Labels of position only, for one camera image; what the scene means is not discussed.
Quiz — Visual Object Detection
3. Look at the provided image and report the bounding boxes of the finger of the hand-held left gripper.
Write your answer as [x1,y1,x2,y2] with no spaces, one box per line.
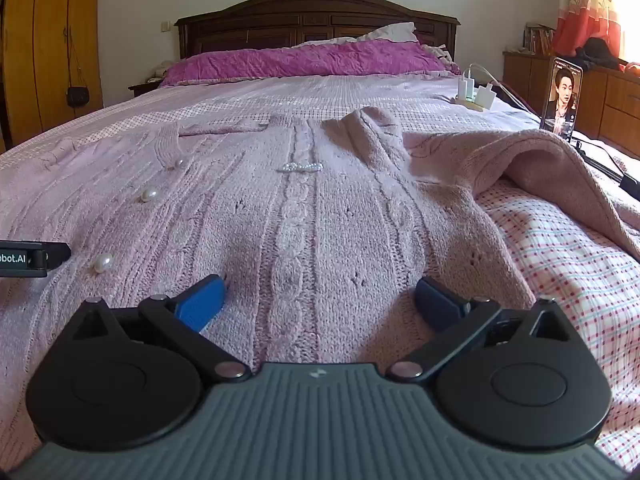
[30,241,71,269]

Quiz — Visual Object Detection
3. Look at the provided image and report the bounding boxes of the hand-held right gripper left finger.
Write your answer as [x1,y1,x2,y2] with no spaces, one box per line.
[72,274,252,384]

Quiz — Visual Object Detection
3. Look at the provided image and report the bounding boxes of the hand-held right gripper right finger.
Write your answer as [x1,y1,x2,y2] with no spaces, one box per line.
[386,276,571,382]

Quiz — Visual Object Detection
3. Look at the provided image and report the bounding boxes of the pink knitted sweater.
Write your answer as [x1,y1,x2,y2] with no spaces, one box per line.
[0,107,640,461]

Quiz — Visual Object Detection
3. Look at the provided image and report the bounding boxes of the small black shoulder bag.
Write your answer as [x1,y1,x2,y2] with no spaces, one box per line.
[65,25,91,108]

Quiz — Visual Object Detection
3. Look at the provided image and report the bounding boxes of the checked bed sheet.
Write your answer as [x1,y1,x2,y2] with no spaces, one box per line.
[0,74,640,476]

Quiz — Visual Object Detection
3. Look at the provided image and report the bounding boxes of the dark wooden nightstand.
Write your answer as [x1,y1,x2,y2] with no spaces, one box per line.
[128,79,164,99]

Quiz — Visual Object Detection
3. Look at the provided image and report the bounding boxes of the white power strip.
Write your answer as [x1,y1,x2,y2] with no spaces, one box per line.
[450,94,487,113]

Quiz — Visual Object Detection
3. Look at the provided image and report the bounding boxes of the cream cloth bundle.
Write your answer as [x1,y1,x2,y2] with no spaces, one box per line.
[146,60,174,84]

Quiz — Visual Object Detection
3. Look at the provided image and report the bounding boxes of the black phone stand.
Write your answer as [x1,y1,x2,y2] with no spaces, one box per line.
[570,131,640,192]

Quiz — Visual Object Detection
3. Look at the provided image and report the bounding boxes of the wooden wardrobe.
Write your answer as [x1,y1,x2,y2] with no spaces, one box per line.
[0,0,104,155]

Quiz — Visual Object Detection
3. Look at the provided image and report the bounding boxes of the smartphone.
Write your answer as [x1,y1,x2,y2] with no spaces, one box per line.
[539,56,585,136]

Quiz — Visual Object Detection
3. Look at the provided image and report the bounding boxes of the purple crinkled quilt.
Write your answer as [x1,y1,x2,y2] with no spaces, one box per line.
[159,40,462,87]

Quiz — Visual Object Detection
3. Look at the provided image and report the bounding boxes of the wooden side cabinet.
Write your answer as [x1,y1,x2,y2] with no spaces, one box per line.
[502,51,640,159]

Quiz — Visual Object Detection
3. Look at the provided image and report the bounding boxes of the white pillow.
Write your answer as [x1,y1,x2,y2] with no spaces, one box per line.
[295,22,448,61]

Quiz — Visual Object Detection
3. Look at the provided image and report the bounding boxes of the row of books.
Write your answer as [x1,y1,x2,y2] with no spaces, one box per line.
[522,22,556,56]

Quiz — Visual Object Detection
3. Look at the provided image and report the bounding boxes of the dark cloth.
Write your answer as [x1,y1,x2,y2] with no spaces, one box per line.
[574,37,627,72]

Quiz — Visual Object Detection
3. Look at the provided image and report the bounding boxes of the dark wooden headboard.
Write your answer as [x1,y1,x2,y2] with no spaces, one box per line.
[174,0,460,61]

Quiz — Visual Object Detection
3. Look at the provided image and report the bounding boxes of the orange floral curtain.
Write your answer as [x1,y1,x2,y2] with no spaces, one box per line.
[551,0,627,59]

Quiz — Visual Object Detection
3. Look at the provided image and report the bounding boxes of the white charging cables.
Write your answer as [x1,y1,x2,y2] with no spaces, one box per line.
[462,63,532,112]

